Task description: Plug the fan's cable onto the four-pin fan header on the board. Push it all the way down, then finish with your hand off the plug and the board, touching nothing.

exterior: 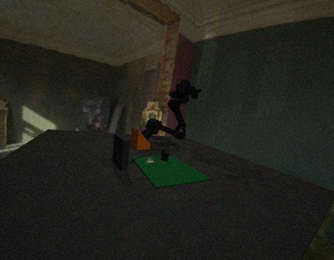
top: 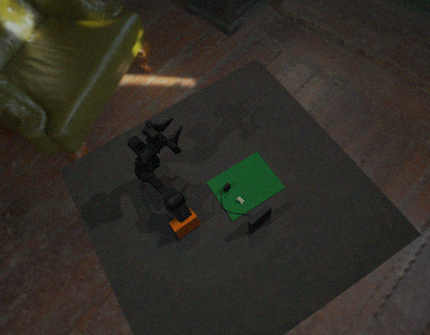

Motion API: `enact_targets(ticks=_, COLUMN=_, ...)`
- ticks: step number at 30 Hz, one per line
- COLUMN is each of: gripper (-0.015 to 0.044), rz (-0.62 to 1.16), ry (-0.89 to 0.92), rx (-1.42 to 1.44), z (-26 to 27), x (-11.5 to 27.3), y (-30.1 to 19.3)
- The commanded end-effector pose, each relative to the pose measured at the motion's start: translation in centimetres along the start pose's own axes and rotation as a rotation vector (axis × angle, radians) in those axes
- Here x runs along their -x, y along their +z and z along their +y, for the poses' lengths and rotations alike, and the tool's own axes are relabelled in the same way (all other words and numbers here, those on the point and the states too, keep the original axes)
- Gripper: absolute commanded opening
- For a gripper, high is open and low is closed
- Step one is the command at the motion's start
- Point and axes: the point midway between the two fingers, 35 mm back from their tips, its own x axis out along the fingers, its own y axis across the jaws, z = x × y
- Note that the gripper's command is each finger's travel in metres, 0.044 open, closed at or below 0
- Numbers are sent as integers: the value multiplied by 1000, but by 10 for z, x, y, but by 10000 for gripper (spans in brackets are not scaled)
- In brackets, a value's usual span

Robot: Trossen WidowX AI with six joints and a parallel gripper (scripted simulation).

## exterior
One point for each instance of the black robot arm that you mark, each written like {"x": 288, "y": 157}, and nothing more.
{"x": 153, "y": 125}

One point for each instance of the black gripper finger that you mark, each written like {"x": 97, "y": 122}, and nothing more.
{"x": 196, "y": 92}
{"x": 187, "y": 89}

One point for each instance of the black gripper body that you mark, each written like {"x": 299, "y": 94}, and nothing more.
{"x": 180, "y": 94}

